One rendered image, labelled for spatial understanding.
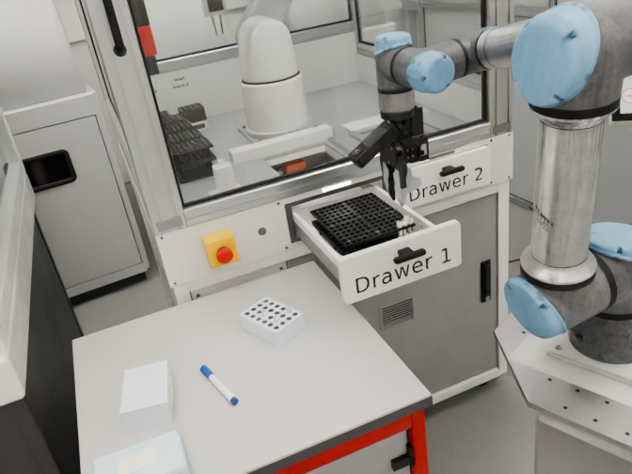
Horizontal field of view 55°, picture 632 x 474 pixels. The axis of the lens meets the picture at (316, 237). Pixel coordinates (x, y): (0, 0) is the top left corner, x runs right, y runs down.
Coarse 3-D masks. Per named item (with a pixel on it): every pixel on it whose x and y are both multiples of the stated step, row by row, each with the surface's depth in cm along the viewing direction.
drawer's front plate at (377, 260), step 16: (448, 224) 131; (400, 240) 127; (416, 240) 128; (432, 240) 130; (448, 240) 132; (352, 256) 124; (368, 256) 125; (384, 256) 127; (448, 256) 134; (352, 272) 125; (368, 272) 127; (384, 272) 129; (432, 272) 134; (352, 288) 127; (368, 288) 129; (384, 288) 130
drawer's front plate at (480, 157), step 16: (448, 160) 163; (464, 160) 165; (480, 160) 167; (416, 176) 161; (432, 176) 163; (448, 176) 165; (480, 176) 169; (416, 192) 163; (432, 192) 165; (448, 192) 167
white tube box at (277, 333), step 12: (264, 300) 139; (252, 312) 135; (276, 312) 134; (300, 312) 132; (252, 324) 132; (264, 324) 130; (276, 324) 129; (288, 324) 129; (300, 324) 132; (264, 336) 131; (276, 336) 127; (288, 336) 130
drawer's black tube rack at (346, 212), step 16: (320, 208) 153; (336, 208) 153; (352, 208) 151; (368, 208) 150; (384, 208) 149; (320, 224) 152; (336, 224) 144; (352, 224) 143; (368, 224) 142; (384, 224) 141; (336, 240) 143; (384, 240) 140
